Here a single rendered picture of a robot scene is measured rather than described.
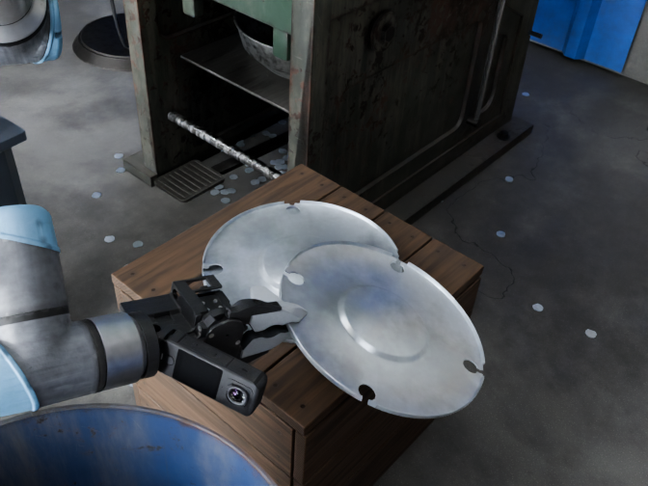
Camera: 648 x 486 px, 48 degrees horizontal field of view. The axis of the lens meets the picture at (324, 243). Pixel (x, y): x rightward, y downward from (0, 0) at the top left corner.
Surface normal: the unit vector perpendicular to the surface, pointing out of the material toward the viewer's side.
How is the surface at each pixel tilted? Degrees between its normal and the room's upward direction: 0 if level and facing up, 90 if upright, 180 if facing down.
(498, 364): 0
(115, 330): 20
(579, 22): 90
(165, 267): 0
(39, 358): 46
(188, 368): 75
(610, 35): 90
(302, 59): 90
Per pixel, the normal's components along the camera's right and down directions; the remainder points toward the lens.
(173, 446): -0.27, 0.58
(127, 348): 0.57, -0.17
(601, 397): 0.05, -0.76
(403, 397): 0.40, -0.71
